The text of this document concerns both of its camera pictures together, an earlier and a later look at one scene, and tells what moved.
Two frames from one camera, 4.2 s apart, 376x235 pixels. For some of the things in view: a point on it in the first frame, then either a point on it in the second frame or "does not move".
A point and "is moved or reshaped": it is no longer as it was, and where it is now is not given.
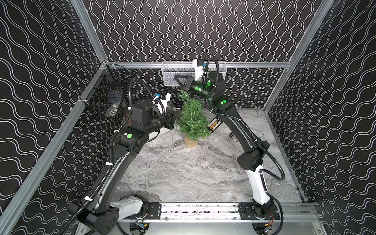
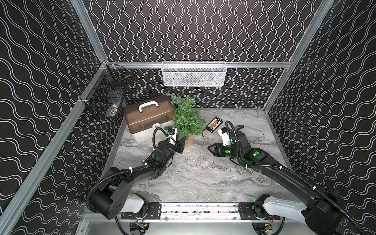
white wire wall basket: (170, 69) does not move
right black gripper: (189, 83) -> (217, 151)
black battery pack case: (214, 124) does not move
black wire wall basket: (104, 97) does not move
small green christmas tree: (194, 124) is moved or reshaped
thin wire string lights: (194, 121) -> (175, 160)
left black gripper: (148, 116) -> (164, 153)
